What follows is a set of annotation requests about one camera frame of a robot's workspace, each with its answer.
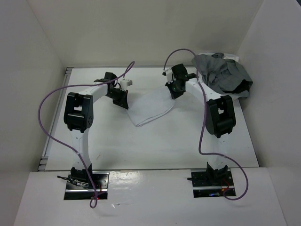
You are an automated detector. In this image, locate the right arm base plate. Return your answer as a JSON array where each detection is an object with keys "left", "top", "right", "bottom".
[{"left": 187, "top": 170, "right": 236, "bottom": 198}]

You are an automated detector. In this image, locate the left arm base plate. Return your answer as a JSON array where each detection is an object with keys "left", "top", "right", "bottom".
[{"left": 57, "top": 172, "right": 109, "bottom": 200}]

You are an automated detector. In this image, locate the white laundry basket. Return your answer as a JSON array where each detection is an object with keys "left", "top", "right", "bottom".
[{"left": 197, "top": 52, "right": 240, "bottom": 102}]

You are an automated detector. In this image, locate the grey skirt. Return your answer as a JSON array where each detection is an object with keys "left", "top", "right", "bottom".
[{"left": 192, "top": 53, "right": 252, "bottom": 94}]

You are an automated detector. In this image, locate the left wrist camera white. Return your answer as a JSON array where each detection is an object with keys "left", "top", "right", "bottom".
[{"left": 119, "top": 79, "right": 133, "bottom": 90}]

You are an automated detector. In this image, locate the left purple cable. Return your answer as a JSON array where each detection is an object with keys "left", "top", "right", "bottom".
[{"left": 39, "top": 61, "right": 136, "bottom": 209}]

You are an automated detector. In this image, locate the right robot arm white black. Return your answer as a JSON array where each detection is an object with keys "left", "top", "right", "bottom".
[{"left": 162, "top": 64, "right": 236, "bottom": 186}]

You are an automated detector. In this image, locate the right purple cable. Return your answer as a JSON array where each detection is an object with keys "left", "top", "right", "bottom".
[{"left": 163, "top": 48, "right": 249, "bottom": 201}]

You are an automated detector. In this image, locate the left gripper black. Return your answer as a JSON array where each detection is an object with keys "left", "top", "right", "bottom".
[{"left": 106, "top": 88, "right": 128, "bottom": 109}]

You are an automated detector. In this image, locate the white skirt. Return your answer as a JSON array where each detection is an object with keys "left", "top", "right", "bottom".
[{"left": 127, "top": 86, "right": 175, "bottom": 127}]

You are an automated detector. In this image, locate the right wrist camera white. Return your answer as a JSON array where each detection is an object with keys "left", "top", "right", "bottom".
[{"left": 162, "top": 68, "right": 173, "bottom": 83}]

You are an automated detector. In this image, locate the black garment in basket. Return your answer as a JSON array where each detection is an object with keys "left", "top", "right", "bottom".
[{"left": 233, "top": 80, "right": 253, "bottom": 98}]

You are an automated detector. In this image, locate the purple cable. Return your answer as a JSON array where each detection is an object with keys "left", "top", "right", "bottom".
[
  {"left": 163, "top": 48, "right": 249, "bottom": 201},
  {"left": 39, "top": 61, "right": 136, "bottom": 209}
]

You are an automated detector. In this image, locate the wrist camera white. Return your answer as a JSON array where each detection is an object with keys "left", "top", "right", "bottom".
[
  {"left": 162, "top": 68, "right": 173, "bottom": 83},
  {"left": 119, "top": 79, "right": 133, "bottom": 90}
]

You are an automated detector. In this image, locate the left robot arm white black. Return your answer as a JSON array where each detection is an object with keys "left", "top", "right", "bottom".
[{"left": 63, "top": 72, "right": 133, "bottom": 188}]

